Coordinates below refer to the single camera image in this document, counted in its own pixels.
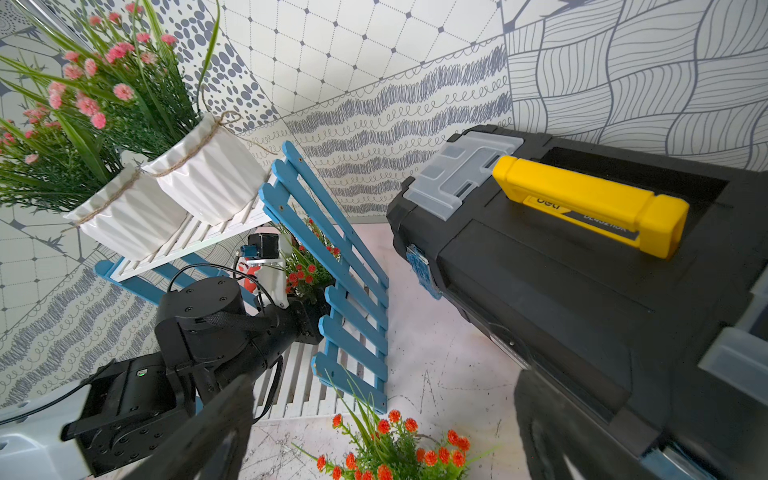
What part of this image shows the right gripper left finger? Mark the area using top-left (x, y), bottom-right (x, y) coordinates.
top-left (126, 375), bottom-right (254, 480)

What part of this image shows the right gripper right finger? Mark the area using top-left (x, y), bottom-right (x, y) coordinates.
top-left (514, 370), bottom-right (655, 479)

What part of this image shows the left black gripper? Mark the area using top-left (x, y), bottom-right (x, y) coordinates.
top-left (288, 296), bottom-right (330, 345)

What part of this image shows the red flower pot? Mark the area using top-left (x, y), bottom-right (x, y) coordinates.
top-left (277, 224), bottom-right (335, 304)
top-left (295, 387), bottom-right (492, 480)

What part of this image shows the pink flower pot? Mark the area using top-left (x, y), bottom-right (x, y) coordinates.
top-left (1, 107), bottom-right (187, 260)
top-left (1, 1), bottom-right (268, 225)

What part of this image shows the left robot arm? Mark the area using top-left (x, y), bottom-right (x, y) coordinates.
top-left (1, 277), bottom-right (325, 479)

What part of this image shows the blue white slatted rack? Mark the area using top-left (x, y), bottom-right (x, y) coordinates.
top-left (94, 141), bottom-right (389, 419)

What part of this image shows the floral pink table mat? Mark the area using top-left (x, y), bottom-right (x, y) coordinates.
top-left (240, 223), bottom-right (529, 479)

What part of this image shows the red flower pot back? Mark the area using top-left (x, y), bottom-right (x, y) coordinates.
top-left (295, 387), bottom-right (492, 480)

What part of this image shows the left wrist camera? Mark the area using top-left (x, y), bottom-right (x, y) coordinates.
top-left (236, 232), bottom-right (289, 308)

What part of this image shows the black toolbox yellow handle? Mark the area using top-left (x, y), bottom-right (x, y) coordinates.
top-left (386, 125), bottom-right (767, 479)

